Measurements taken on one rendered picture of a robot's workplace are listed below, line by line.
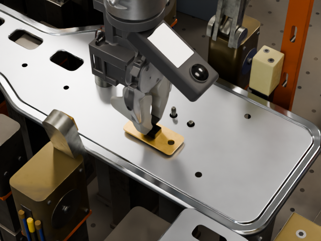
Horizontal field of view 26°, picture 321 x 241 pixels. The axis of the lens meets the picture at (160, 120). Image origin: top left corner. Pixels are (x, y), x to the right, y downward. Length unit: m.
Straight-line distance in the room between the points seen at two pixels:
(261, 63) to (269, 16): 0.66
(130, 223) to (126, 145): 0.12
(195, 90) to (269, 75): 0.22
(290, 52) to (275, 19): 0.63
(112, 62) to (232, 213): 0.25
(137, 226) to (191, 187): 0.09
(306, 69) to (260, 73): 0.53
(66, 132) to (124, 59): 0.12
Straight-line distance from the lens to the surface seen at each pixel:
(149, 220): 0.92
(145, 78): 0.87
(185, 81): 0.82
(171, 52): 0.83
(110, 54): 0.87
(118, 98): 0.93
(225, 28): 1.05
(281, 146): 0.99
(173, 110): 1.00
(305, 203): 1.31
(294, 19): 0.99
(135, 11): 0.80
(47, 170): 0.90
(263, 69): 1.01
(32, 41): 1.16
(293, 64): 1.04
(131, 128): 0.98
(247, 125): 1.00
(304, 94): 1.49
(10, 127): 1.03
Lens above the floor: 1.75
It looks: 48 degrees down
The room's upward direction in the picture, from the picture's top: straight up
